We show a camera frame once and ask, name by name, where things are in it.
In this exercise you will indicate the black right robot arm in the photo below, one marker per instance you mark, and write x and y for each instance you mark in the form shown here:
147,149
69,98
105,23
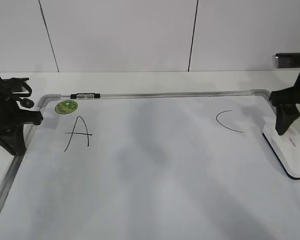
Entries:
285,101

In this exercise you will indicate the round green magnet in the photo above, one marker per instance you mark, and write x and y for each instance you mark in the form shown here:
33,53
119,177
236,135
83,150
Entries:
66,107

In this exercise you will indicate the white eraser with black felt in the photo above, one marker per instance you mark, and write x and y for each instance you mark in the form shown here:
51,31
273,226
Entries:
286,148

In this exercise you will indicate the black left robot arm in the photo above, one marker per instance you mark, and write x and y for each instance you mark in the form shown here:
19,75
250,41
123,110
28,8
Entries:
15,112

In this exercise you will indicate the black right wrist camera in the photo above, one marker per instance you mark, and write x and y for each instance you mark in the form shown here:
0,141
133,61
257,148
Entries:
287,60

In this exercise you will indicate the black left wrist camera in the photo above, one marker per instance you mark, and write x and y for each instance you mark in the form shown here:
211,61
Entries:
17,85

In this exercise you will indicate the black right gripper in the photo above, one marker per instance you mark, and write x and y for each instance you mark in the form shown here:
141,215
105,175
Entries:
287,112

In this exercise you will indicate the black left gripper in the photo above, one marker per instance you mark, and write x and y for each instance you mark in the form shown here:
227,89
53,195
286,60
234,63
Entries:
14,113

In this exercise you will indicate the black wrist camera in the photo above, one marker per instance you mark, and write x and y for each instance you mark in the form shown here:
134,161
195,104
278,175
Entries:
17,85
287,60

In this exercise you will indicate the white board with metal frame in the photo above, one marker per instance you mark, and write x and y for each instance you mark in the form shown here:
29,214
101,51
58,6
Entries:
176,166

